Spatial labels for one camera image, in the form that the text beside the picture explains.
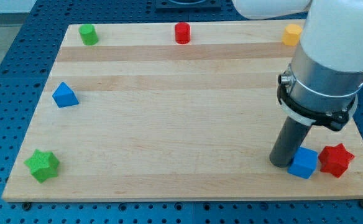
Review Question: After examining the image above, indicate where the blue triangular block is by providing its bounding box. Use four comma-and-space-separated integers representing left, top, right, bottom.
52, 82, 79, 108

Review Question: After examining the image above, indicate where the red star block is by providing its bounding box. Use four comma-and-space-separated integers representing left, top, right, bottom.
318, 143, 355, 178

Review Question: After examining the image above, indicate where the green cylinder block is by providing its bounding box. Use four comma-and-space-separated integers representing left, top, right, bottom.
78, 24, 98, 45

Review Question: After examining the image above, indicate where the yellow hexagon block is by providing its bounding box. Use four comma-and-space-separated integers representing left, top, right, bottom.
282, 24, 303, 46

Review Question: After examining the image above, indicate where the light wooden board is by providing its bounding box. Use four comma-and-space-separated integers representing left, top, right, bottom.
2, 20, 363, 202

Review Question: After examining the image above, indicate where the blue cube block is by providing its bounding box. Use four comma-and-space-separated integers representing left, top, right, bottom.
287, 147, 318, 179

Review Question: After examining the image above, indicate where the green star block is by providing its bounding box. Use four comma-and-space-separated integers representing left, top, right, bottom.
24, 149, 60, 184

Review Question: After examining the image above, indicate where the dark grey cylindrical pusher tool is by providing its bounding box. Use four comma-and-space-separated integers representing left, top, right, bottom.
269, 117, 311, 168

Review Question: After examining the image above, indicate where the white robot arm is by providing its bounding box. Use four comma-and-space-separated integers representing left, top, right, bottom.
233, 0, 363, 131

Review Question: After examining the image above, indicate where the red cylinder block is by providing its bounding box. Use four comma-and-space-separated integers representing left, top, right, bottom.
174, 22, 191, 44

